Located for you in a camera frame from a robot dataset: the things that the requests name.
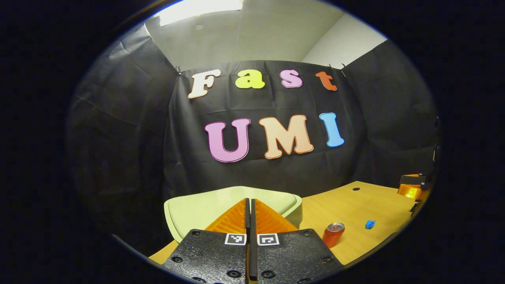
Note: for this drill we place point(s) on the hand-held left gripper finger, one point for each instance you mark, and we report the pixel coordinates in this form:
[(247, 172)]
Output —
[(247, 225), (253, 225)]

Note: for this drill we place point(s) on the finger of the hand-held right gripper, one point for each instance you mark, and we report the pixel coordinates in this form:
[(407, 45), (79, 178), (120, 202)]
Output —
[(410, 190)]

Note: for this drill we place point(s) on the blue paper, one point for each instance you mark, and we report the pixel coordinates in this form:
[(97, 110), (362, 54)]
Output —
[(370, 224)]

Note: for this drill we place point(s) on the green desktop garbage bin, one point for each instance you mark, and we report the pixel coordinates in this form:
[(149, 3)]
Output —
[(197, 213)]

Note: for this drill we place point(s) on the orange pop can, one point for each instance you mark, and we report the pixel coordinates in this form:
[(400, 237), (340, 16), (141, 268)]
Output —
[(332, 236)]

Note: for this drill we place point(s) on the wooden desktop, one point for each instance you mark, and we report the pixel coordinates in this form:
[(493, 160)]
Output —
[(367, 201)]

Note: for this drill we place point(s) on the black backdrop cloth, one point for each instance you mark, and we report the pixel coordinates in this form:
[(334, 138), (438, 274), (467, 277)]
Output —
[(276, 169)]

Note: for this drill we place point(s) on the ceiling light panel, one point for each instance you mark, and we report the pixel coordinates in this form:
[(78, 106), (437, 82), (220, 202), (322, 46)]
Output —
[(197, 10)]

